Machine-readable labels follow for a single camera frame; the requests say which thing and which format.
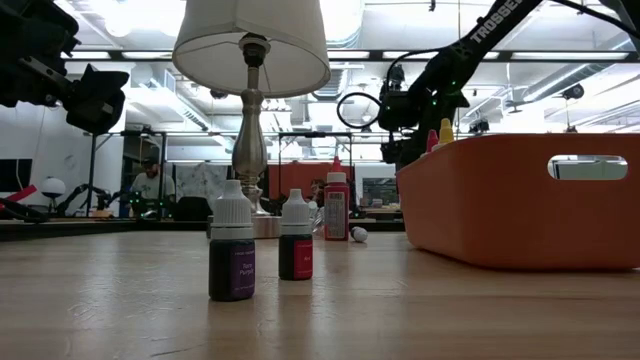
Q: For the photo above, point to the large yellow colouring bottle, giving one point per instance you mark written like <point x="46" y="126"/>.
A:
<point x="446" y="134"/>

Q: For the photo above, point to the orange plastic bin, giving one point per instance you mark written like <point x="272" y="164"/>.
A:
<point x="500" y="215"/>

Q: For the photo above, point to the small red-label colouring bottle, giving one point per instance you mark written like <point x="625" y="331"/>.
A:
<point x="295" y="260"/>

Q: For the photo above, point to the small purple-label colouring bottle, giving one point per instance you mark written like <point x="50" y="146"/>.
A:
<point x="231" y="270"/>

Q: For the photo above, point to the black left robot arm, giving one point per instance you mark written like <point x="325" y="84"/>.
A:
<point x="30" y="25"/>

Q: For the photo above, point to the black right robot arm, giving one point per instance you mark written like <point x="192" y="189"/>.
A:
<point x="480" y="35"/>

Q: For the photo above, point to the black overhead light beam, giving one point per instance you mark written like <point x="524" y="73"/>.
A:
<point x="115" y="55"/>

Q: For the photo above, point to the black ceiling spotlight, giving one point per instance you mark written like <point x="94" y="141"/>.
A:
<point x="395" y="77"/>
<point x="479" y="126"/>
<point x="573" y="91"/>

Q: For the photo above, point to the white sphere lamp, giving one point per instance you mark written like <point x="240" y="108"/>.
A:
<point x="53" y="187"/>

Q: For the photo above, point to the person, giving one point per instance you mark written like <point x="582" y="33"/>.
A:
<point x="150" y="187"/>
<point x="316" y="190"/>

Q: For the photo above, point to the large red-orange colouring bottle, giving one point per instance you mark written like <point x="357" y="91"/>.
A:
<point x="336" y="215"/>

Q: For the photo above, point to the red partition panel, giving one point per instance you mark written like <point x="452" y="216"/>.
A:
<point x="300" y="175"/>

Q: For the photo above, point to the silver table lamp white shade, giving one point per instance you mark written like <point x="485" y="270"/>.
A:
<point x="250" y="150"/>

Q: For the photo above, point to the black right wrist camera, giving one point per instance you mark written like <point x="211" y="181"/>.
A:
<point x="397" y="112"/>

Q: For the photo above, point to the black wall monitor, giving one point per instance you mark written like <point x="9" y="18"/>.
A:
<point x="15" y="175"/>

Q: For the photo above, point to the black aluminium table frame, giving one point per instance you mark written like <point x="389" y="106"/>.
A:
<point x="50" y="227"/>

